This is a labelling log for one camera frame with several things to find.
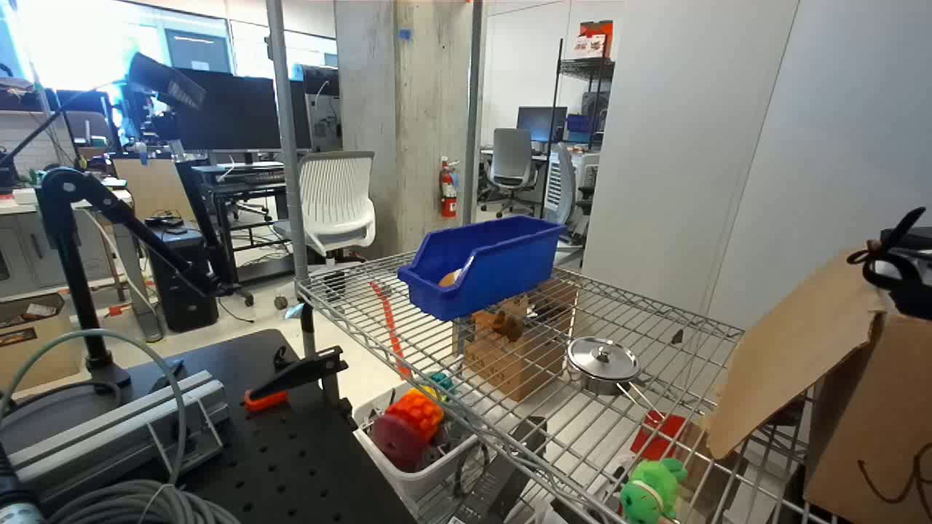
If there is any blue plastic bin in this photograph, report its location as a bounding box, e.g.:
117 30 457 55
395 216 561 320

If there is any white plastic spoon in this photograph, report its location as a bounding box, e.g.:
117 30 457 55
438 257 473 288

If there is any orange stick tool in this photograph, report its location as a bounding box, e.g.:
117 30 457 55
370 282 411 378

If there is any red fire extinguisher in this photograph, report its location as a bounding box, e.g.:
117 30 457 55
438 157 457 219

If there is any grey office chair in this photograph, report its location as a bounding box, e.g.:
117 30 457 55
487 128 538 216

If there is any cardboard box under shelf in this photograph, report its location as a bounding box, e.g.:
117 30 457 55
454 280 577 401

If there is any white office chair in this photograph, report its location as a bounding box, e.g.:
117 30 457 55
296 152 374 259

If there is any small silver pot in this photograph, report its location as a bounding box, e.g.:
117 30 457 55
564 334 638 397

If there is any white container below shelf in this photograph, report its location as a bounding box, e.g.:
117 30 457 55
351 384 478 505

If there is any black orange clamp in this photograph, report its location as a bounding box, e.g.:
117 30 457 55
240 347 350 417

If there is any red flat object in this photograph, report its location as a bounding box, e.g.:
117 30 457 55
628 411 685 461

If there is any black computer monitor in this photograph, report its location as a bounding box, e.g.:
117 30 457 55
175 71 278 152

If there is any green plush toy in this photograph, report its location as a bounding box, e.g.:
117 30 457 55
619 457 687 524

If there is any metal vertical pole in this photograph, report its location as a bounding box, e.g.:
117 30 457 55
264 0 307 288

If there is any cardboard box right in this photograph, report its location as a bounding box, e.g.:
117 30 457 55
706 257 932 524

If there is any wire metal shelf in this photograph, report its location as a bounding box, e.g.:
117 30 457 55
299 257 842 524

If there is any aluminium rail bracket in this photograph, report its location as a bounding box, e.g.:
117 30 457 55
10 369 223 481

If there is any grey cable bundle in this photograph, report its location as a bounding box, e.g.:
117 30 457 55
0 328 240 524

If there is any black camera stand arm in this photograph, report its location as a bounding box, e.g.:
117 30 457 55
38 165 214 390

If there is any black strap on box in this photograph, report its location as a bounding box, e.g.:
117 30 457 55
845 205 932 324

